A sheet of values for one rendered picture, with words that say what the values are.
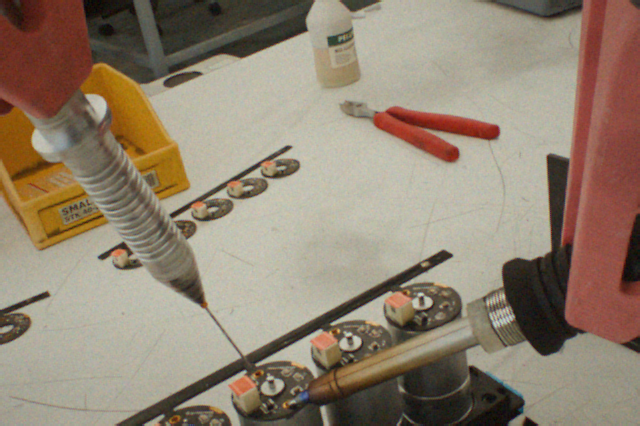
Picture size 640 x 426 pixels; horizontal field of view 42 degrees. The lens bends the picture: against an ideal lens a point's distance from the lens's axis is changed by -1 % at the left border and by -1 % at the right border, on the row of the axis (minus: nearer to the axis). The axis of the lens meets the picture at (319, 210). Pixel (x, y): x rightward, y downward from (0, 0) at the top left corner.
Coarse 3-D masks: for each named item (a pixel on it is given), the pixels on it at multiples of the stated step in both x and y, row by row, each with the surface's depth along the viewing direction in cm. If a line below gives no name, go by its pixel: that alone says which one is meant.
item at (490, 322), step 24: (480, 312) 21; (504, 312) 20; (432, 336) 21; (456, 336) 21; (480, 336) 20; (504, 336) 20; (360, 360) 23; (384, 360) 22; (408, 360) 22; (432, 360) 21; (312, 384) 23; (336, 384) 23; (360, 384) 22
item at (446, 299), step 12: (408, 288) 28; (420, 288) 28; (432, 288) 27; (444, 288) 27; (444, 300) 27; (456, 300) 27; (384, 312) 27; (420, 312) 26; (432, 312) 26; (444, 312) 26; (456, 312) 26; (396, 324) 26; (408, 324) 26; (420, 324) 26; (432, 324) 26; (444, 324) 26
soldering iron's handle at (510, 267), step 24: (504, 264) 20; (528, 264) 20; (552, 264) 20; (624, 264) 19; (504, 288) 20; (528, 288) 20; (552, 288) 19; (528, 312) 19; (552, 312) 19; (528, 336) 19; (552, 336) 20
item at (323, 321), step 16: (432, 256) 29; (448, 256) 29; (400, 272) 29; (416, 272) 29; (384, 288) 28; (352, 304) 28; (320, 320) 27; (336, 320) 27; (288, 336) 27; (304, 336) 27; (256, 352) 26; (272, 352) 26; (224, 368) 26; (240, 368) 26; (192, 384) 25; (208, 384) 25; (160, 400) 25; (176, 400) 25; (144, 416) 24
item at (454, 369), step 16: (416, 304) 27; (432, 304) 27; (400, 336) 26; (464, 352) 27; (432, 368) 27; (448, 368) 27; (464, 368) 27; (400, 384) 28; (416, 384) 27; (432, 384) 27; (448, 384) 27; (464, 384) 27; (400, 400) 28; (416, 400) 27; (432, 400) 27; (448, 400) 27; (464, 400) 28; (416, 416) 28; (432, 416) 28; (448, 416) 28; (464, 416) 28
